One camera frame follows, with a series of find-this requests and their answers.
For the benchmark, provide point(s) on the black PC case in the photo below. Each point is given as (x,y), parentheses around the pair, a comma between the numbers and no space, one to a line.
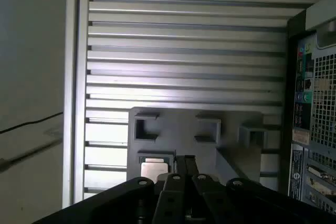
(302,103)

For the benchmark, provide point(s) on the grey plastic parts rack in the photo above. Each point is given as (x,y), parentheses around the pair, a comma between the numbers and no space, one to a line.
(178,127)

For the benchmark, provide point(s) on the silver CPU with green edge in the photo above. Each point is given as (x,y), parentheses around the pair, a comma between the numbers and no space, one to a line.
(153,169)

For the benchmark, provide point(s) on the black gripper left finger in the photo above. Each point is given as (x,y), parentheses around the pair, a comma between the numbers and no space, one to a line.
(168,197)

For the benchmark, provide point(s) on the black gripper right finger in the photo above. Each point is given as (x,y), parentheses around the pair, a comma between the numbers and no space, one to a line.
(210,197)

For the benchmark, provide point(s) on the aluminium table frame rail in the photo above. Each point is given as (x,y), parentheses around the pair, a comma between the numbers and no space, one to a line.
(76,77)

